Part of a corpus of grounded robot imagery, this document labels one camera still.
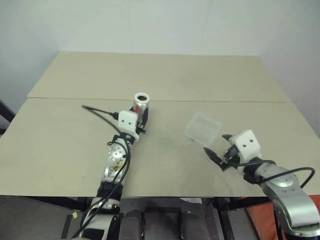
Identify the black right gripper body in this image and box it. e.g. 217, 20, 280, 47
223, 146, 242, 167

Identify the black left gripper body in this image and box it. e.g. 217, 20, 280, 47
136, 115, 151, 135

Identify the silver metal can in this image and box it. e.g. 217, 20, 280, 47
133, 92, 152, 120

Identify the clear plastic container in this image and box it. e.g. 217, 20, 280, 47
184, 111, 224, 147

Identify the orange object under table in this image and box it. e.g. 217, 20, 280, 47
239, 196, 282, 240

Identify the dark rounded shape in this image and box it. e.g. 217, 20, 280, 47
121, 209, 146, 240

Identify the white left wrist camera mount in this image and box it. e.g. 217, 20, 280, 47
117, 109, 140, 140

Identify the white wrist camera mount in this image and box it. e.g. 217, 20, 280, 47
229, 129, 263, 164
117, 109, 140, 140

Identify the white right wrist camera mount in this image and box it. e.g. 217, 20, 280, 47
229, 129, 263, 164

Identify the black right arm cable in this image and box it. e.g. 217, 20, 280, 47
219, 156, 316, 190

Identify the black table frame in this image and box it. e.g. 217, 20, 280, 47
0, 195, 271, 212

